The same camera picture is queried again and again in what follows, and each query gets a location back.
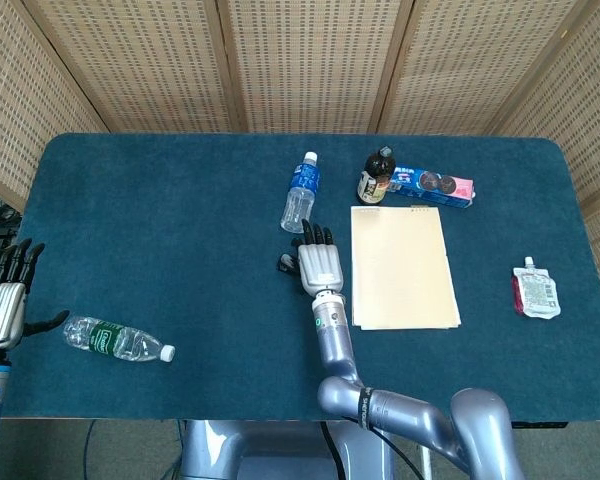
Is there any dark tea bottle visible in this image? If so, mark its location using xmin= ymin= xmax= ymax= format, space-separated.
xmin=355 ymin=145 xmax=396 ymax=206

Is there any silver jelly drink pouch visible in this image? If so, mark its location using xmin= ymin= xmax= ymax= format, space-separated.
xmin=510 ymin=256 xmax=563 ymax=319

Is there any blue felt table cover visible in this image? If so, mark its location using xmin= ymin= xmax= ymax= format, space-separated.
xmin=0 ymin=132 xmax=600 ymax=424

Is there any grey-blue robot torso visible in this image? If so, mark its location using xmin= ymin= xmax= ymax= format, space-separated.
xmin=179 ymin=419 xmax=396 ymax=480

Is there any black printed arm strap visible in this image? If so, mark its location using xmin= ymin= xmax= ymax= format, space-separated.
xmin=354 ymin=386 xmax=377 ymax=431

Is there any woven bamboo folding screen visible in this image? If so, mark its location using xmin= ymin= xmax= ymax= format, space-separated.
xmin=0 ymin=0 xmax=600 ymax=321

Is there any black torso cable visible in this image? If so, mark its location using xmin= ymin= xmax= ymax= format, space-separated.
xmin=321 ymin=421 xmax=342 ymax=469

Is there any clear bottle blue label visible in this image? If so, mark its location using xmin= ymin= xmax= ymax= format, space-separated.
xmin=280 ymin=151 xmax=323 ymax=235

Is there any beige paper folder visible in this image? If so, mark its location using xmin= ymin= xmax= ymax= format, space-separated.
xmin=350 ymin=204 xmax=462 ymax=332

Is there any blue pink cookie box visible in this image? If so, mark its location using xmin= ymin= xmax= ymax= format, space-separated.
xmin=388 ymin=166 xmax=477 ymax=211

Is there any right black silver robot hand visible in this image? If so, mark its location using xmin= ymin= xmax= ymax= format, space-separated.
xmin=289 ymin=218 xmax=345 ymax=296

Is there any clear bottle green label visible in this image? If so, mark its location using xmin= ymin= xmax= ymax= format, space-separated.
xmin=63 ymin=315 xmax=176 ymax=363

